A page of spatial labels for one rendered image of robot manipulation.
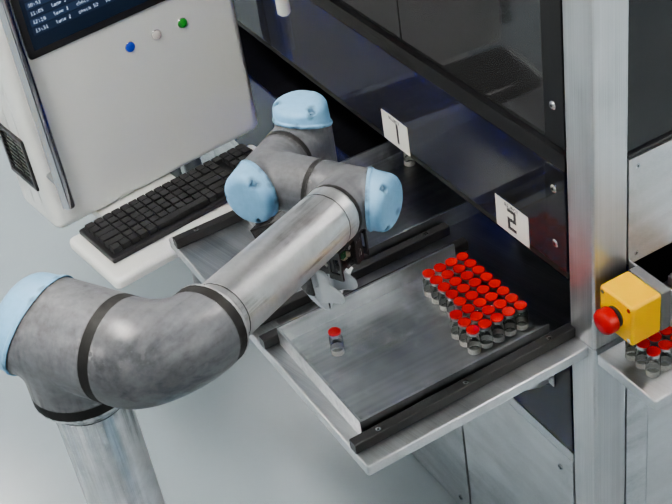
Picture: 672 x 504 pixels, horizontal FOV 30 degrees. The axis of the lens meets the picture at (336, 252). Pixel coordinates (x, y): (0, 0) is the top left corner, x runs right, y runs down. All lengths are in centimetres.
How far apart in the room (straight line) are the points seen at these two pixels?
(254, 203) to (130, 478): 37
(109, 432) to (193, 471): 170
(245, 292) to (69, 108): 118
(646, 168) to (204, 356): 79
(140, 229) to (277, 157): 89
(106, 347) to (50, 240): 273
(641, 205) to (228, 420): 161
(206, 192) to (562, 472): 87
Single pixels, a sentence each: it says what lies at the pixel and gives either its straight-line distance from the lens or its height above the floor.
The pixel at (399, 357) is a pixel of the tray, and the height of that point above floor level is 88.
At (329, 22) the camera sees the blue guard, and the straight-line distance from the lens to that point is 230.
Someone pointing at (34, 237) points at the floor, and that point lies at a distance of 401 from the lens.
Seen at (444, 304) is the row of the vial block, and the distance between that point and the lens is 202.
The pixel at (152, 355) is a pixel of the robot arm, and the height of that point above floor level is 141.
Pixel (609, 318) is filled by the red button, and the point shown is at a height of 101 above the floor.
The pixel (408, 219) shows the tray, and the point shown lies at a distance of 224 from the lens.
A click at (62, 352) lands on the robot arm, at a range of 129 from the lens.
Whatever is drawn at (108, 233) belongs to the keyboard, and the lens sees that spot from 246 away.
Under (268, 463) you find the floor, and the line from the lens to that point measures 307.
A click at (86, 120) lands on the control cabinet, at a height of 101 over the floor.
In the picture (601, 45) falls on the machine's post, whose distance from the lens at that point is 165.
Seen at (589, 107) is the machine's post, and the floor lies 132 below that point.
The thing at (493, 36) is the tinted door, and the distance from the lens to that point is 184.
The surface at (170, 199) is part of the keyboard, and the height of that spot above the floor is 83.
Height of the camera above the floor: 221
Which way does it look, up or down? 38 degrees down
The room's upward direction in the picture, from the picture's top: 10 degrees counter-clockwise
